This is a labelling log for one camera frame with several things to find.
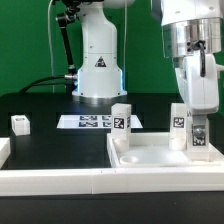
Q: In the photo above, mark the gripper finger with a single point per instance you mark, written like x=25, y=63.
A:
x=199, y=125

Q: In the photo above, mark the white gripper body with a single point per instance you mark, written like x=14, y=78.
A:
x=200, y=94

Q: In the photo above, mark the white square table top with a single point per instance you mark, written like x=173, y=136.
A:
x=152, y=150

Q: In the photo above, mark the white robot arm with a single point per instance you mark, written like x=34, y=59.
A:
x=191, y=31

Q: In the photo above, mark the white front fence bar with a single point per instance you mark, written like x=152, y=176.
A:
x=110, y=180

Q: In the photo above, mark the white fence bar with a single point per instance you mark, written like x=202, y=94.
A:
x=5, y=150
x=110, y=180

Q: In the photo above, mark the white left fence bar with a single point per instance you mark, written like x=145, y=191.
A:
x=5, y=150

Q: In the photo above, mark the white marker base plate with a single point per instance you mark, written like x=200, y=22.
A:
x=84, y=122

